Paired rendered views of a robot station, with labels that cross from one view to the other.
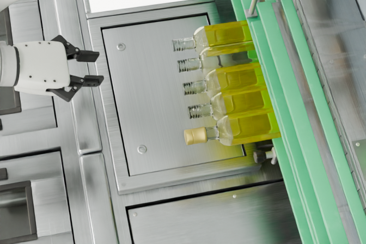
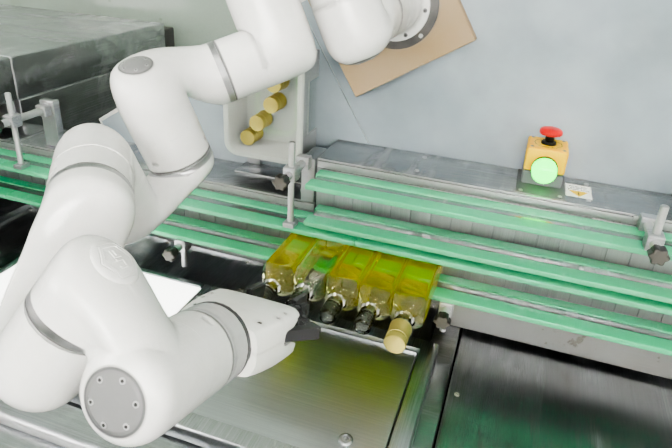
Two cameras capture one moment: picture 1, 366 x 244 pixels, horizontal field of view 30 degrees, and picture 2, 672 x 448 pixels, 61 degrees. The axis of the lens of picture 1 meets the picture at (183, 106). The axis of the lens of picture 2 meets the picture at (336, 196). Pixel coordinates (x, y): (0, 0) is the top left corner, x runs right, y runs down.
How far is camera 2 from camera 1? 101 cm
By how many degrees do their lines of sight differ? 51
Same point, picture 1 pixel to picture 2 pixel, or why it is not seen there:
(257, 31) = (319, 222)
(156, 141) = (345, 419)
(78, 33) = not seen: hidden behind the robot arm
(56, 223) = not seen: outside the picture
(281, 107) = (423, 243)
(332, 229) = (612, 241)
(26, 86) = (267, 344)
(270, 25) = (340, 187)
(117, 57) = not seen: hidden behind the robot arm
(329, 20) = (370, 157)
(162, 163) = (380, 428)
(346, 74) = (437, 170)
